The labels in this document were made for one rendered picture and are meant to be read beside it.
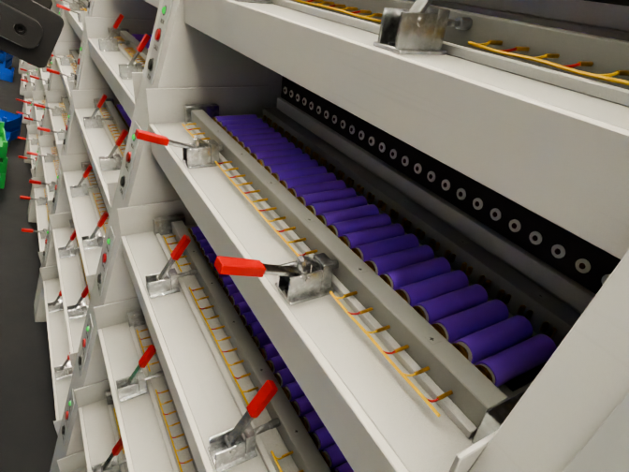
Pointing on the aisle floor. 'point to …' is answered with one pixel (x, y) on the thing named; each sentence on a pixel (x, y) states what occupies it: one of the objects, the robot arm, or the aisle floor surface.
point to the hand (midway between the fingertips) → (33, 22)
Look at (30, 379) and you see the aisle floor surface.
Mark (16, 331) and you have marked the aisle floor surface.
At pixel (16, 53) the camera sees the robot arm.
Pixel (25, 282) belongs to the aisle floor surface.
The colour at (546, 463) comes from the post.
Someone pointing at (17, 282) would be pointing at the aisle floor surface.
